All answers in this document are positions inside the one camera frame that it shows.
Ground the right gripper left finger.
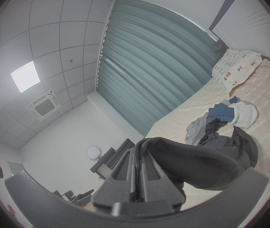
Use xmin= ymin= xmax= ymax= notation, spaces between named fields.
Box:
xmin=91 ymin=150 xmax=138 ymax=217

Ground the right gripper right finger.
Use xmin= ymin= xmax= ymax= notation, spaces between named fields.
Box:
xmin=138 ymin=151 xmax=186 ymax=214

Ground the black T-shirt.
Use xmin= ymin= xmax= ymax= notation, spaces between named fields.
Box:
xmin=134 ymin=127 xmax=259 ymax=206

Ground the bed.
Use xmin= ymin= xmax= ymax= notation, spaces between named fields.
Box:
xmin=144 ymin=0 xmax=270 ymax=212

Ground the pile of clothes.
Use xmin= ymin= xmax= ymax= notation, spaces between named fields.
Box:
xmin=185 ymin=96 xmax=258 ymax=149

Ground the black chest of drawers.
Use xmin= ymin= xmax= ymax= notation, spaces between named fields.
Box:
xmin=90 ymin=138 xmax=136 ymax=180

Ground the round white mirror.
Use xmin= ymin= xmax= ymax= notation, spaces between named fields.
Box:
xmin=86 ymin=145 xmax=101 ymax=161

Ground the blue-green curtain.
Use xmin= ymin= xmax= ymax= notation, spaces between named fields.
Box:
xmin=95 ymin=56 xmax=173 ymax=138
xmin=101 ymin=0 xmax=221 ymax=85

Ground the ceiling air conditioner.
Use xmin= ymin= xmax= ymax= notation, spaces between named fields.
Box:
xmin=26 ymin=90 xmax=62 ymax=122

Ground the white printed pillow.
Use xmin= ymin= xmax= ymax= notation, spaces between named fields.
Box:
xmin=211 ymin=48 xmax=263 ymax=95

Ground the square ceiling light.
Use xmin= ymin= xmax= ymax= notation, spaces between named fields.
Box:
xmin=10 ymin=61 xmax=40 ymax=93

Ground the grey bedside table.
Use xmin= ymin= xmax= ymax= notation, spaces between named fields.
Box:
xmin=213 ymin=38 xmax=228 ymax=56

